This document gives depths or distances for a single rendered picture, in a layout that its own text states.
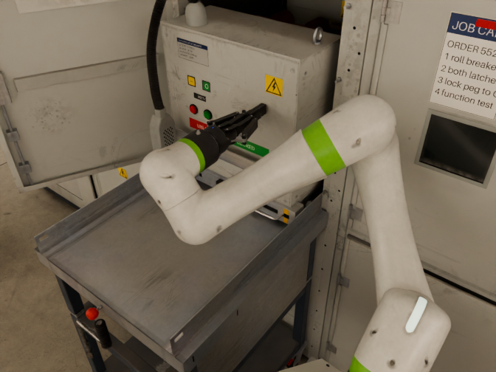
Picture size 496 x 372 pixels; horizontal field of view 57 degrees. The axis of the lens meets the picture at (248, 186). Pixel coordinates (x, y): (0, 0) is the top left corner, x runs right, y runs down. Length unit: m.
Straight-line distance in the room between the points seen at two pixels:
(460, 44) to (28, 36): 1.18
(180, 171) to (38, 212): 2.16
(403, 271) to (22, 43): 1.24
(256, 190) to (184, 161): 0.18
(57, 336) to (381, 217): 1.72
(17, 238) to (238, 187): 2.13
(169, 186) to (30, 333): 1.58
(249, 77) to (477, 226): 0.71
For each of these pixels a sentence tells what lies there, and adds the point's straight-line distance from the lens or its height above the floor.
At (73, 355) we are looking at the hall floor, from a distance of 2.30.
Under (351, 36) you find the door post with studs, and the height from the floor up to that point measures 1.43.
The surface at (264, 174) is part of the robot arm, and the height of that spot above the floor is 1.26.
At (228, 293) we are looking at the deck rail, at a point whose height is 0.88.
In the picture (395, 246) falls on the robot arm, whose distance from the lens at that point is 1.06.
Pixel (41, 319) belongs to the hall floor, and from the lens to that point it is 2.48.
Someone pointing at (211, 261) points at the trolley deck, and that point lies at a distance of 1.35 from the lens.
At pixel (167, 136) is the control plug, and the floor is 1.06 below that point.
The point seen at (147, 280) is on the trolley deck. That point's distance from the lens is 1.33.
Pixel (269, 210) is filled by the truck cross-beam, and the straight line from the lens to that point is 1.45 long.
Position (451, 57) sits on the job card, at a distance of 1.13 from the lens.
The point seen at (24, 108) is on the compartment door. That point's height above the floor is 1.14.
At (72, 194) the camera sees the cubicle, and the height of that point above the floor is 0.15.
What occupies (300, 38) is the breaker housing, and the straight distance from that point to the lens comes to 1.31.
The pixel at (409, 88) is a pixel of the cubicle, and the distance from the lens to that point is 1.19.
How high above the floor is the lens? 1.83
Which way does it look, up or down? 37 degrees down
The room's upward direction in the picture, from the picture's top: 1 degrees counter-clockwise
